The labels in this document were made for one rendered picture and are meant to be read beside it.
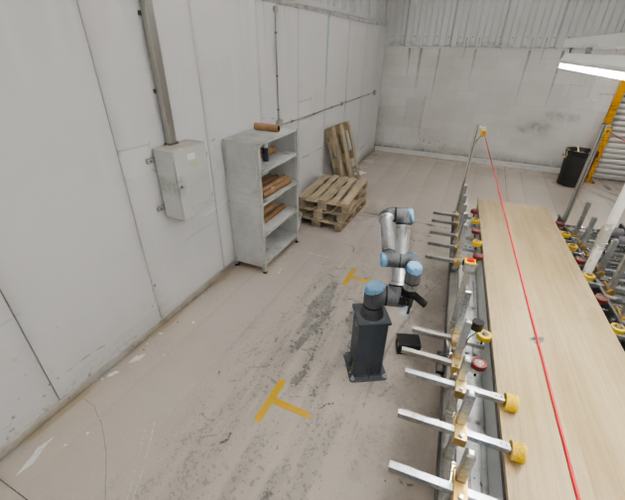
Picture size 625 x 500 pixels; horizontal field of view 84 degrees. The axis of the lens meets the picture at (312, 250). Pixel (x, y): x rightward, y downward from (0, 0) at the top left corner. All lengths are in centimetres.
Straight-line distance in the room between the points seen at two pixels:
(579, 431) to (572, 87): 805
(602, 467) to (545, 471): 25
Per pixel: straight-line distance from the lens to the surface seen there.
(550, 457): 199
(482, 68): 934
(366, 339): 282
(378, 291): 259
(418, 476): 166
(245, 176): 383
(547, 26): 939
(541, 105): 946
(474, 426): 230
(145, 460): 292
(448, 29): 942
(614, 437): 223
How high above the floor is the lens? 239
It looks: 30 degrees down
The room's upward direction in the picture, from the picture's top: 1 degrees clockwise
